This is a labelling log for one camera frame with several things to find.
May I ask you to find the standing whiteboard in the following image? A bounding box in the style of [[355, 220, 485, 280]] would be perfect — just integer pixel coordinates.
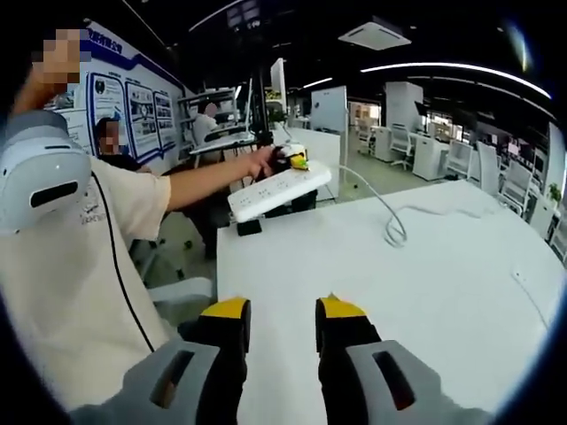
[[309, 85, 349, 135]]

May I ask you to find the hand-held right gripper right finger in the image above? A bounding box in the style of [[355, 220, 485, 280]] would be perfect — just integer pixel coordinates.
[[315, 291, 493, 425]]

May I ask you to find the white chair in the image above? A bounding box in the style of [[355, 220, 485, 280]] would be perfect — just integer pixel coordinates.
[[144, 275, 214, 307]]

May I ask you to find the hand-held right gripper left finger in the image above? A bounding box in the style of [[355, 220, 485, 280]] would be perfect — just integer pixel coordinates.
[[73, 295, 252, 425]]

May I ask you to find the person's beige shirt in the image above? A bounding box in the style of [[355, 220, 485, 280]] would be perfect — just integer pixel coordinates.
[[0, 154, 179, 415]]

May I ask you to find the black tripod stand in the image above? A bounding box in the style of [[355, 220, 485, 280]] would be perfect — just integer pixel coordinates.
[[249, 66, 275, 148]]

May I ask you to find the hanging dark screen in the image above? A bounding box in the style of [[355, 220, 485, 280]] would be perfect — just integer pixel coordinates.
[[225, 0, 268, 33]]

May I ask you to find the black device cable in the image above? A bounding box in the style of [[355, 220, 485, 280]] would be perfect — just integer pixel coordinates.
[[89, 171, 157, 356]]

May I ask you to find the blue white wall poster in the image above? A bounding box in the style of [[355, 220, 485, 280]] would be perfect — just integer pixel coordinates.
[[82, 26, 185, 166]]

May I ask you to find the ceiling air conditioner unit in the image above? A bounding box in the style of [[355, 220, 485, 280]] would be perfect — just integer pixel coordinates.
[[338, 16, 414, 51]]

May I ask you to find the group of white office chairs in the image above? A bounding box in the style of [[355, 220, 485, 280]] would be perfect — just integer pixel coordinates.
[[353, 121, 567, 263]]

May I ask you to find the white worn device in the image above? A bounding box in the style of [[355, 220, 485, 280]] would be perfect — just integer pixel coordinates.
[[0, 109, 93, 235]]

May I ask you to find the grey storage shelf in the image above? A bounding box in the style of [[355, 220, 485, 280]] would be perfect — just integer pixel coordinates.
[[178, 87, 238, 150]]

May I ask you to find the white power strip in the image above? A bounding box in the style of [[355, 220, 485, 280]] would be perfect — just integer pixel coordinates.
[[227, 160, 334, 224]]

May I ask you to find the white power strip cable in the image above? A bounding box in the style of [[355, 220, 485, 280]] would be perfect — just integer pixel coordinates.
[[338, 165, 489, 250]]

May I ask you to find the person's left hand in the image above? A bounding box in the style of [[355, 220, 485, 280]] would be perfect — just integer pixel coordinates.
[[246, 145, 279, 179]]

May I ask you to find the straight ceiling light strip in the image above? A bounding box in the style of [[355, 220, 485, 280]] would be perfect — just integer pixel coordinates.
[[359, 61, 553, 101]]

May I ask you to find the white table cable cover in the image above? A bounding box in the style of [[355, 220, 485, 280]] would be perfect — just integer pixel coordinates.
[[510, 267, 553, 331]]

